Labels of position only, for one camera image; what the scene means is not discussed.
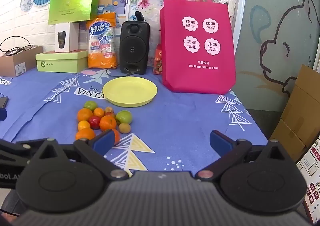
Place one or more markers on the black device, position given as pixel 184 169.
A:
pixel 3 102

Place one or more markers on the red juice carton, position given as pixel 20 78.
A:
pixel 158 61

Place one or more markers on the black speaker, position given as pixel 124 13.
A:
pixel 133 48

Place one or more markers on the orange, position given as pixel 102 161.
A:
pixel 85 134
pixel 116 136
pixel 85 115
pixel 108 123

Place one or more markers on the small tangerine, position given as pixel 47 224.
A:
pixel 99 112
pixel 84 125

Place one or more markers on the large green apple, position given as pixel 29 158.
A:
pixel 123 117

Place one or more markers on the pale lilac box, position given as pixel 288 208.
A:
pixel 84 36

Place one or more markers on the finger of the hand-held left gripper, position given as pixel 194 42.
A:
pixel 17 148

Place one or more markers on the orange paper cup pack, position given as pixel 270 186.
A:
pixel 102 58

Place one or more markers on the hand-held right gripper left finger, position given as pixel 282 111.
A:
pixel 105 139

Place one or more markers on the small blue paper fan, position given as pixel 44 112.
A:
pixel 26 3

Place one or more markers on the yellow plastic plate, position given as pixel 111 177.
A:
pixel 130 91

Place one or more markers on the red apple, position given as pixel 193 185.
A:
pixel 95 122

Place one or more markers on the white cup box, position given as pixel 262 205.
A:
pixel 65 28

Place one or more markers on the brown cardboard carton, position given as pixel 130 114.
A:
pixel 302 106

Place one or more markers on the light green flat box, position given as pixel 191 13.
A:
pixel 60 63

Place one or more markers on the blue white calendar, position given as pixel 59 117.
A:
pixel 117 2

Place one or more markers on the brown kiwi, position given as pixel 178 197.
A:
pixel 124 128

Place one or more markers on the blue printed tablecloth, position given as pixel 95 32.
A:
pixel 180 121

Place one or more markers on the brown cardboard box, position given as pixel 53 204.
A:
pixel 17 62

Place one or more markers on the pink tote bag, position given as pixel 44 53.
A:
pixel 200 71

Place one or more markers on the small peach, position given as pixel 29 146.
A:
pixel 109 110

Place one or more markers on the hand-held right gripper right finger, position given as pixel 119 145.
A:
pixel 220 141

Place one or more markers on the shiny green gift box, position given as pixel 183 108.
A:
pixel 72 4

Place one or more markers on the small green apple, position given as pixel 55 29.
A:
pixel 90 105

